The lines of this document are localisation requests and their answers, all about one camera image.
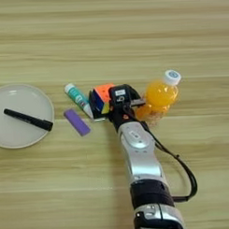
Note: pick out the purple rectangular block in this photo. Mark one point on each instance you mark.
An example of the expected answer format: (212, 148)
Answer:
(76, 121)

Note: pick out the teal and white glue stick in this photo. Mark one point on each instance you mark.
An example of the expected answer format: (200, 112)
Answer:
(76, 96)

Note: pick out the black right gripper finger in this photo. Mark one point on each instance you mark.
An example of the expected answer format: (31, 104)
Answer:
(138, 102)
(94, 107)

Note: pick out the orange juice bottle white cap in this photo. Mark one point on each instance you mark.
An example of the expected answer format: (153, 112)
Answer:
(161, 96)

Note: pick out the colourful puzzle cube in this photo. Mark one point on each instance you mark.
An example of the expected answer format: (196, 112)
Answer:
(103, 90)

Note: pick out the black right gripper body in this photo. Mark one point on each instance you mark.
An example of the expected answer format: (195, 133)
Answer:
(121, 114)

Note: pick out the black marker pen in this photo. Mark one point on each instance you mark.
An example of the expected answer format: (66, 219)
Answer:
(27, 119)

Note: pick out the round white plate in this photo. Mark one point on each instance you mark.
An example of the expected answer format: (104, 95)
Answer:
(17, 129)

